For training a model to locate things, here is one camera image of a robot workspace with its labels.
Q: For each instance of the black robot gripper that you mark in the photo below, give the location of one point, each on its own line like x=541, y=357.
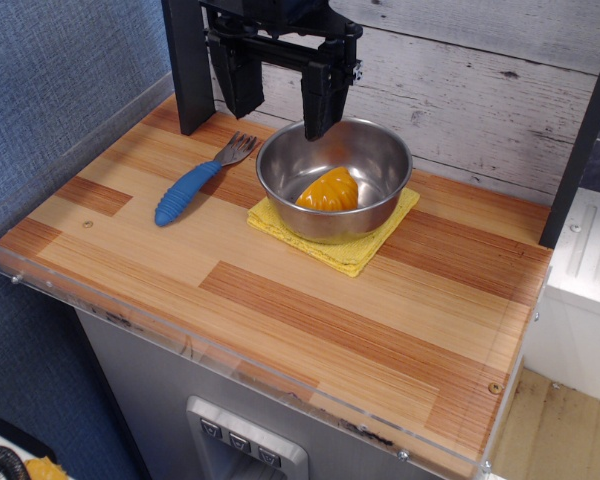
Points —
x=306, y=36

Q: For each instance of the orange plastic toy orange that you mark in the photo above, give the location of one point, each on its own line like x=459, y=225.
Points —
x=336, y=190

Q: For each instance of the stainless steel bowl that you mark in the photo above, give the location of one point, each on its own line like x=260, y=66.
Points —
x=377, y=158

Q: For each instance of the yellow folded cloth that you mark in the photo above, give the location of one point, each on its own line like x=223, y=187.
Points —
x=349, y=258

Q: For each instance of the clear acrylic edge guard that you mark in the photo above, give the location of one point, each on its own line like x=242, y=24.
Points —
x=382, y=375

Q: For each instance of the grey cabinet front panel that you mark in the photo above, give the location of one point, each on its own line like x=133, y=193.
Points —
x=152, y=384

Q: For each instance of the silver button control panel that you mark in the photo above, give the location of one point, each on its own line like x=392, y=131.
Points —
x=231, y=447

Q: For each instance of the white appliance at right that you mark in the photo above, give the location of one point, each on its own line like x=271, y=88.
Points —
x=563, y=339

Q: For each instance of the yellow object bottom left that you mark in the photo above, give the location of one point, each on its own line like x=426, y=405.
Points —
x=44, y=469

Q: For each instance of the black left vertical post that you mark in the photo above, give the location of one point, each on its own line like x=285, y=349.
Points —
x=188, y=54

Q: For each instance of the black vertical post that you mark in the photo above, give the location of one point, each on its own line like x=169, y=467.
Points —
x=188, y=54
x=574, y=171

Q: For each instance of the blue handled metal fork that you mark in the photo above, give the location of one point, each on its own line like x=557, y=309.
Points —
x=178, y=197

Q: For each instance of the black right vertical post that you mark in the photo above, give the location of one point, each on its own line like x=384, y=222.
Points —
x=574, y=171

